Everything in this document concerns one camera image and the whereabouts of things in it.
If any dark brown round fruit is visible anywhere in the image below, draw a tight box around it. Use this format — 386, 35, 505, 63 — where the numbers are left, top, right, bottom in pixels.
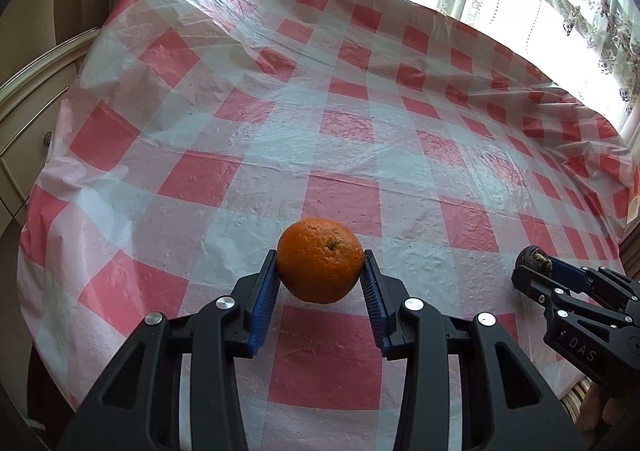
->
519, 245, 551, 274

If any orange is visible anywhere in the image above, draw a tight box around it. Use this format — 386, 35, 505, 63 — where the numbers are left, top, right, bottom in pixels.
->
276, 217, 365, 304

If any person's right hand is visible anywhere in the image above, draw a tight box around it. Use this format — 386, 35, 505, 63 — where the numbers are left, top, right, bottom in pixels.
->
581, 383, 623, 439

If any cream cabinet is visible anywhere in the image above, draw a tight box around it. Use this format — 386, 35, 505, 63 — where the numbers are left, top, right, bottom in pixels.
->
0, 25, 103, 232

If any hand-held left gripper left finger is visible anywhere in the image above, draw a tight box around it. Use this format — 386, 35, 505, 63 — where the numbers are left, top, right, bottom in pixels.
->
57, 249, 281, 451

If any striped floor rug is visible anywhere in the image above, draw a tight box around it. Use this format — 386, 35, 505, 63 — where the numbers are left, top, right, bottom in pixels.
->
562, 373, 598, 437

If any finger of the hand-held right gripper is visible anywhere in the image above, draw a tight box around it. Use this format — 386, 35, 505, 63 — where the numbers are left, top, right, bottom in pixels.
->
511, 265, 628, 329
545, 256, 640, 314

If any red white checkered tablecloth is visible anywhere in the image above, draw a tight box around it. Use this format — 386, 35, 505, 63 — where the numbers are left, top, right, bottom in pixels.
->
17, 0, 632, 451

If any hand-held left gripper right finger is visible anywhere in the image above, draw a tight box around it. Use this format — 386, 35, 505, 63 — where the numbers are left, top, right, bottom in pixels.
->
361, 250, 586, 451

